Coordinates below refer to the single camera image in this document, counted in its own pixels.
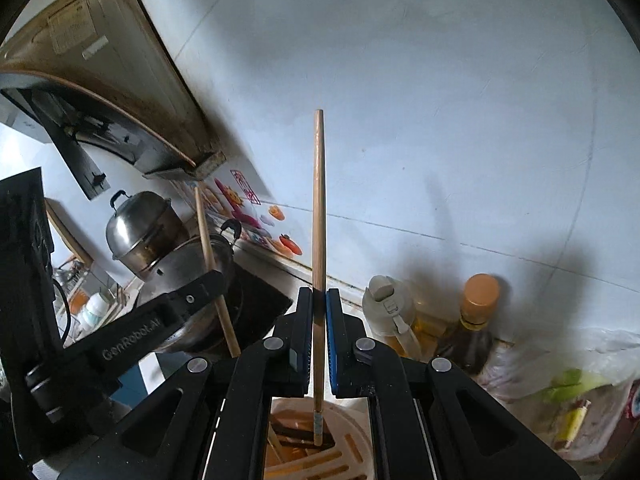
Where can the black induction cooktop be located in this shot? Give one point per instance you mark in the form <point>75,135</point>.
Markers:
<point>260,305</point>

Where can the light wooden chopstick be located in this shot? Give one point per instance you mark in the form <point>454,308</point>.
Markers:
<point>275,441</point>
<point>205,240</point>

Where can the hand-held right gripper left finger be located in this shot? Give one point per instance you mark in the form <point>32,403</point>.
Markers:
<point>301,340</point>

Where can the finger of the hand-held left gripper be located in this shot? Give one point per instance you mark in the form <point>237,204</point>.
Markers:
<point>200,292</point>

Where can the red paper-cut wall sticker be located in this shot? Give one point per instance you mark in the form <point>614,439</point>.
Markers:
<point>245,187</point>

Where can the wooden cutting board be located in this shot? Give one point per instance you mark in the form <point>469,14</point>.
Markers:
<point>67,232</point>

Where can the steel wok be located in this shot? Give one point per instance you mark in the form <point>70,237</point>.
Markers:
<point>223,260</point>

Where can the metal dish rack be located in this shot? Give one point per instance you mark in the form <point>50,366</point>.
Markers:
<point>82,280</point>

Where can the colourful cartoon wall sticker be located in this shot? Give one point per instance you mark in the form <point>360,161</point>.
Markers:
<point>280,240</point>

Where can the blue cabinet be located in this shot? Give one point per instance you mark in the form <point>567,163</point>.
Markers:
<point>145,377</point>

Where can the white cup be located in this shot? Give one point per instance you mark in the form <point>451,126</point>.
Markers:
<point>95,310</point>

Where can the clear oil dispenser bottle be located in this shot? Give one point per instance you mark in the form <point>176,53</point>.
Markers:
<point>390,315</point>

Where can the beige cylindrical utensil holder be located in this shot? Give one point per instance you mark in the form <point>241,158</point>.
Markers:
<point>350,442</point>

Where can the brown sauce bottle tan cap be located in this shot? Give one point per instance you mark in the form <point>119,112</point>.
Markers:
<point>472,330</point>

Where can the light wooden chopstick marked tip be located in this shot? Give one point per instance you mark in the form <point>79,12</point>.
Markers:
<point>318,200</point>

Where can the plastic bag with green contents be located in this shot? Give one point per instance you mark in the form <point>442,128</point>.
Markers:
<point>565,395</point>

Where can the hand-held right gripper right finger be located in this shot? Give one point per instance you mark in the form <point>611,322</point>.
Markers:
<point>334,340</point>

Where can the steel steamer pot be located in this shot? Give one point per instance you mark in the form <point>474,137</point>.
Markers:
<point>142,235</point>

